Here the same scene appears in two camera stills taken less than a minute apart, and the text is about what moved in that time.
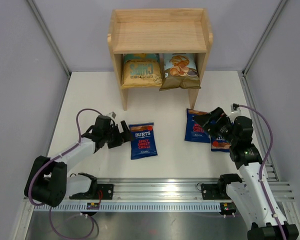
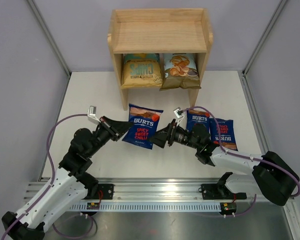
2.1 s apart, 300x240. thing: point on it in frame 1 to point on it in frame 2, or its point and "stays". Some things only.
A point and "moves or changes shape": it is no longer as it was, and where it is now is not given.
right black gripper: (220, 117) to (167, 133)
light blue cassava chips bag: (180, 71) stays
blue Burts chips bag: (142, 141) moves or changes shape
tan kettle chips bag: (142, 70) stays
